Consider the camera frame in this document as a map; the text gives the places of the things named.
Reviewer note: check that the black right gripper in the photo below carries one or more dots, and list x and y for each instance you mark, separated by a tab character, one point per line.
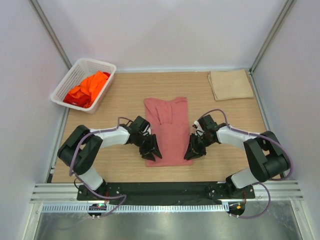
193	150

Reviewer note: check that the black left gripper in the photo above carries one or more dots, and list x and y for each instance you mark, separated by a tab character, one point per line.
152	144

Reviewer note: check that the pink t shirt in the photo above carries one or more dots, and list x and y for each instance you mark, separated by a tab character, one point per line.
169	122

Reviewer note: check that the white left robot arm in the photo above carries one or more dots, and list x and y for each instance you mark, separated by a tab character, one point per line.
80	149

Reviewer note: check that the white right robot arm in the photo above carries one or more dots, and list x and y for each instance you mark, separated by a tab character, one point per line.
265	155

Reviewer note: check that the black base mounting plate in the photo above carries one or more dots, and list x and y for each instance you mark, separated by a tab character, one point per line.
176	193

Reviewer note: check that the folded beige t shirt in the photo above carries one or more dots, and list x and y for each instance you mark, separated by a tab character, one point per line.
230	85

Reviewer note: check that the orange t shirt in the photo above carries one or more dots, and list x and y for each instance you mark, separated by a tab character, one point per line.
84	94

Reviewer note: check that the white plastic laundry basket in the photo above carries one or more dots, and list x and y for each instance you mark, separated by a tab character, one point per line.
82	69

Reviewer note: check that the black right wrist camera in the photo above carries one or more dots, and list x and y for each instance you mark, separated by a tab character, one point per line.
207	124

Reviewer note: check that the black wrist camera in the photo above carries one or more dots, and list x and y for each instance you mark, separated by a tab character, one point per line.
139	126
207	124

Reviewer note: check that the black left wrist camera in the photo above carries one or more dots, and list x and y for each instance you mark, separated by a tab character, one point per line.
139	126

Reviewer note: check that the white slotted cable duct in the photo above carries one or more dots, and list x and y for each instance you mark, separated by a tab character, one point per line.
102	208

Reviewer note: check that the right aluminium frame post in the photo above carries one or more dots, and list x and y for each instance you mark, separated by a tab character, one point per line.
279	21

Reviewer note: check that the aluminium frame post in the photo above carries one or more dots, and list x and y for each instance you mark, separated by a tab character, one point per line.
279	21
50	31

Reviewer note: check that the left aluminium frame post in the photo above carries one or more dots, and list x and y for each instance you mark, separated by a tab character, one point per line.
50	31

